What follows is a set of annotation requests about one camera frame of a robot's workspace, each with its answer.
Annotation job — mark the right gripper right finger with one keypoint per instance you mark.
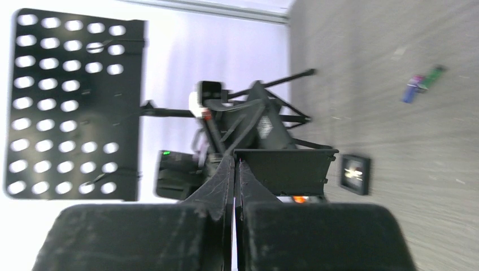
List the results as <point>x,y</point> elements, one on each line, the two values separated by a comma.
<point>272,235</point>

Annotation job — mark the small black square tray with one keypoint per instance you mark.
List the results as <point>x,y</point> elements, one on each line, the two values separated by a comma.
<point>355,174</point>

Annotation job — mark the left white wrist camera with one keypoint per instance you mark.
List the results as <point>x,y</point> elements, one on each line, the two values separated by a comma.
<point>204,90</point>

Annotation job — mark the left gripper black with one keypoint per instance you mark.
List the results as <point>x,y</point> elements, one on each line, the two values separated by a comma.
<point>236,122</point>

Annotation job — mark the black perforated music stand tray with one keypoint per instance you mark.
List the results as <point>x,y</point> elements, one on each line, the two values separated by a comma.
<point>73,131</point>

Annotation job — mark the black tripod stand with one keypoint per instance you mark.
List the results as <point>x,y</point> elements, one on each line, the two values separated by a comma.
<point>288,113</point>

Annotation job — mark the black remote with label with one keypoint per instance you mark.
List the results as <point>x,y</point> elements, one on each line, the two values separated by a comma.
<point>271,130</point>

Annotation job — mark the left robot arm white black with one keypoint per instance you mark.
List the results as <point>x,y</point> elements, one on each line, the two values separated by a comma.
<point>180,174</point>

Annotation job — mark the blue purple battery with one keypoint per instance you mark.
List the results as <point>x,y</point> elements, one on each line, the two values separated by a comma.
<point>412,88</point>

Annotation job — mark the green battery beside blue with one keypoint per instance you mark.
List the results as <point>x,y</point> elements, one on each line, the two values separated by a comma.
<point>432,76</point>

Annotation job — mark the black battery cover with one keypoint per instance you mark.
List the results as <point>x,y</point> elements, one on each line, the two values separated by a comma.
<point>290,172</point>

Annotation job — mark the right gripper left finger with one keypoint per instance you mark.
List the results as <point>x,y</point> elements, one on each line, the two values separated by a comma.
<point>195,234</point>

